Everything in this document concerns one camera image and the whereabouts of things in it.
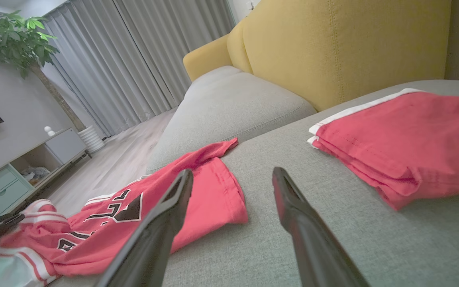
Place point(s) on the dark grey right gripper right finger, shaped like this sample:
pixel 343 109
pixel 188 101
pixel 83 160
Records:
pixel 313 247

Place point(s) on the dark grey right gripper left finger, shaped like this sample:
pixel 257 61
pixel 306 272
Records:
pixel 153 239

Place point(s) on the red basketball jersey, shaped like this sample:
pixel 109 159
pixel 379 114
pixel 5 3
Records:
pixel 209 195

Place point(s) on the red shorts with white trim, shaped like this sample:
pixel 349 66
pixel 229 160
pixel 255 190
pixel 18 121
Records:
pixel 412 139

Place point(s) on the grey fabric sofa chaise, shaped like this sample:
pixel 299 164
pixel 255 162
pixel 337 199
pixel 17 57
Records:
pixel 373 239

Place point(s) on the crumpled bag in cabinet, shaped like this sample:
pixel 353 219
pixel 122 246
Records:
pixel 34 174

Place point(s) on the grey TV cabinet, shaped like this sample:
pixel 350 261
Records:
pixel 62 145

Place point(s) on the small white figurine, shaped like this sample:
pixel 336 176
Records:
pixel 49 131

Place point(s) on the white ribbed plant pot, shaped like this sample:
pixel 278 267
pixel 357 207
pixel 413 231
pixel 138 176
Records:
pixel 91 139

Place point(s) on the large grey sofa seat cushion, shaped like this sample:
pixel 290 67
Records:
pixel 229 115

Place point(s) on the small grey sofa seat cushion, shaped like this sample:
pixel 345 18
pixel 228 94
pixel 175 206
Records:
pixel 217 77

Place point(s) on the grey pleated curtain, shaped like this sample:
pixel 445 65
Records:
pixel 134 59

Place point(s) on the green indoor tree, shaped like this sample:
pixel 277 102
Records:
pixel 18 40

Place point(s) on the yellow sofa end backrest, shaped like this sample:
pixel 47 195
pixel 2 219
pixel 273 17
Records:
pixel 205 59

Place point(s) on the large yellow sofa backrest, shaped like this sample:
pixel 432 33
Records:
pixel 341 48

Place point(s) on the narrow yellow sofa backrest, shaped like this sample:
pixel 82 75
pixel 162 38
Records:
pixel 237 48

